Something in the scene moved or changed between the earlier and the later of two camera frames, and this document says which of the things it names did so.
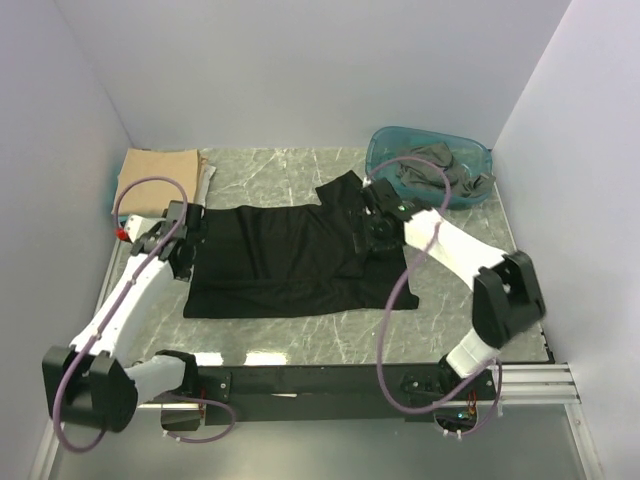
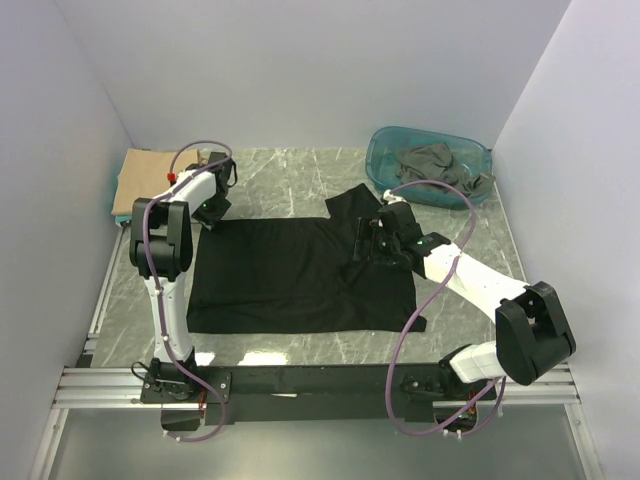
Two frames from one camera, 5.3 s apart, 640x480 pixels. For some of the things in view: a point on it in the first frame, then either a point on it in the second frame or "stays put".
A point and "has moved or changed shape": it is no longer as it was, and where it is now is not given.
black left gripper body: [186, 274] to [212, 210]
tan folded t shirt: [150, 197] stays put
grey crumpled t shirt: [433, 168] stays put
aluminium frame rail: [550, 384] stays put
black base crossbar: [258, 393] stays put
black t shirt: [262, 260] has moved or changed shape
